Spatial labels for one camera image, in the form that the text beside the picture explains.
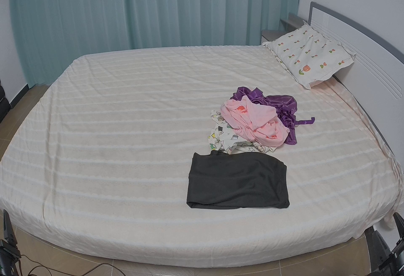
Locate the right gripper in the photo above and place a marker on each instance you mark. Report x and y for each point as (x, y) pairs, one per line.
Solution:
(393, 262)

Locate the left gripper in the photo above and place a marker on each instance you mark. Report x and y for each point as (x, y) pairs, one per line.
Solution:
(9, 255)

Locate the black T-shirt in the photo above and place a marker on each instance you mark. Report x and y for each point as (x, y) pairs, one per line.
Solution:
(236, 183)

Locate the bed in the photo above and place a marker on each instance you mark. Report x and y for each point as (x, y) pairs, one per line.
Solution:
(126, 110)

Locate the purple garment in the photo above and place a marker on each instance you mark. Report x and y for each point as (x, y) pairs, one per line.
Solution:
(281, 104)

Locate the pink garment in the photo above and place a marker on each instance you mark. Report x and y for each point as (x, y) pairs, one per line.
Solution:
(252, 120)

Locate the white printed garment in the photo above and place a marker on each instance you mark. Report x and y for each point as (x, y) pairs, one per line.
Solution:
(221, 135)

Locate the white printed pillow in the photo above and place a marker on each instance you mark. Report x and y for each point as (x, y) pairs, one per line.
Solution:
(311, 50)

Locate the grey white bedside table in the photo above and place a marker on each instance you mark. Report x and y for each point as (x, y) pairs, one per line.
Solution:
(271, 35)

